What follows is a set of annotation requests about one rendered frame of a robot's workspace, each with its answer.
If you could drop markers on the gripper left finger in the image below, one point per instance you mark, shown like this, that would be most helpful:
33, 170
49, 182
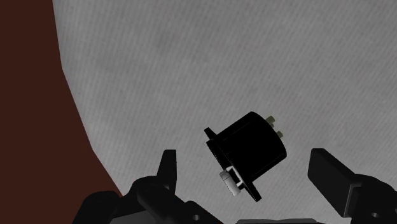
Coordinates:
161, 192

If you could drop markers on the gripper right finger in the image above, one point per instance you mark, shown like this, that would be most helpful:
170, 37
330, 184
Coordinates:
338, 180

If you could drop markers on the black cylindrical device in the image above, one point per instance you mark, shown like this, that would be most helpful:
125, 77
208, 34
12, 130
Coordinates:
248, 152

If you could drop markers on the grey fabric furniture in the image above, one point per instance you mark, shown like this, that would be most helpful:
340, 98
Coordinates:
217, 62

